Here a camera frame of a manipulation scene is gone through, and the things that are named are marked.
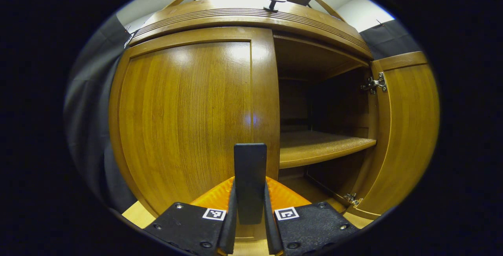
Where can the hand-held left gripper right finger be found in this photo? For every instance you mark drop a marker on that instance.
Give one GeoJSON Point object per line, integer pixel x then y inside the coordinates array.
{"type": "Point", "coordinates": [272, 232]}

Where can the metal door hinge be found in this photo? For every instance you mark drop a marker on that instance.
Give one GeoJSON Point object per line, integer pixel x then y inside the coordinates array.
{"type": "Point", "coordinates": [375, 83]}
{"type": "Point", "coordinates": [352, 199]}

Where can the wooden ribbed drawer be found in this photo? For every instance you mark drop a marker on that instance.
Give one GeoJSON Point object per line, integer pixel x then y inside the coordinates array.
{"type": "Point", "coordinates": [235, 16]}

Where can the wooden cabinet door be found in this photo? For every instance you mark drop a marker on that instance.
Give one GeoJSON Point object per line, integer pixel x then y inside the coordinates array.
{"type": "Point", "coordinates": [177, 122]}
{"type": "Point", "coordinates": [408, 130]}

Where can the wooden inner cabinet shelf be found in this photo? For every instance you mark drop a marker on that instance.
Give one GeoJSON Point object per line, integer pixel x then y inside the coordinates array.
{"type": "Point", "coordinates": [314, 148]}

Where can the wooden double-door shoe cabinet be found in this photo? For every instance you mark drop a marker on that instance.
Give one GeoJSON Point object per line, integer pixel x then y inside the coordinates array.
{"type": "Point", "coordinates": [306, 55]}

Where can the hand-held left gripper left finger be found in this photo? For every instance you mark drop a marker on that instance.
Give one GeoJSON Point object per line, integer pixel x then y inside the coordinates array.
{"type": "Point", "coordinates": [228, 228]}

